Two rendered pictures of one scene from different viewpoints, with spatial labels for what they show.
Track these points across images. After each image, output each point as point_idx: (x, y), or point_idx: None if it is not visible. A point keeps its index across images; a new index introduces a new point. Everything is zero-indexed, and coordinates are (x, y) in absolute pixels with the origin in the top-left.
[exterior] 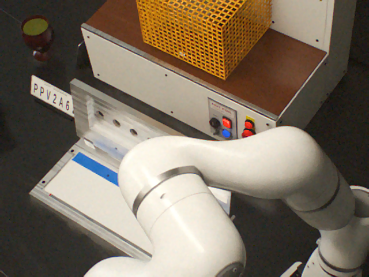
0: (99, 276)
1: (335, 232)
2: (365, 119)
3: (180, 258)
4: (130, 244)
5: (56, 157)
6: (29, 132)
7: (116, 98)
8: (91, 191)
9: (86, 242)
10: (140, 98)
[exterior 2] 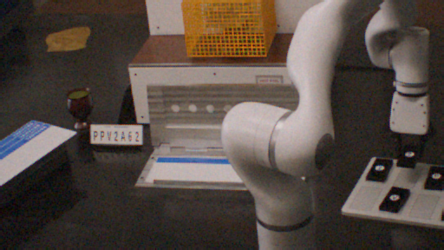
0: (312, 9)
1: (408, 51)
2: (364, 89)
3: None
4: (243, 183)
5: (139, 169)
6: (105, 164)
7: None
8: (186, 172)
9: (201, 200)
10: None
